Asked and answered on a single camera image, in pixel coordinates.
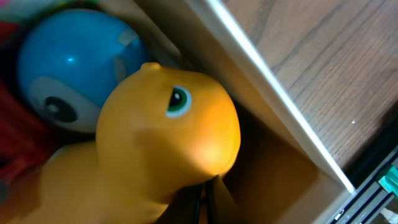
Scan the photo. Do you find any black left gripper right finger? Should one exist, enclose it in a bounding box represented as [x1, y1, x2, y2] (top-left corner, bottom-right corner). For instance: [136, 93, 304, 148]
[205, 176, 241, 224]

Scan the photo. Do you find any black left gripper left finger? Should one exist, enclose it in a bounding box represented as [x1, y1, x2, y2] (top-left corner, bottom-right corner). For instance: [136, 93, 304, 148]
[155, 184, 202, 224]

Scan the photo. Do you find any white cardboard box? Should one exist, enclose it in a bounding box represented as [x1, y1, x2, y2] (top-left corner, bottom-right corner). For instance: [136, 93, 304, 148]
[98, 0, 355, 223]

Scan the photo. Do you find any blue toy ball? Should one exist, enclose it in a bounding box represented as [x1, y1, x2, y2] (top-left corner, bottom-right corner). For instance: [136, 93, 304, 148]
[17, 9, 150, 133]

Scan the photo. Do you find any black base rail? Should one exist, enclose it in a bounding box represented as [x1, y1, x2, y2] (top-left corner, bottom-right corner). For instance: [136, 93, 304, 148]
[328, 148, 397, 224]

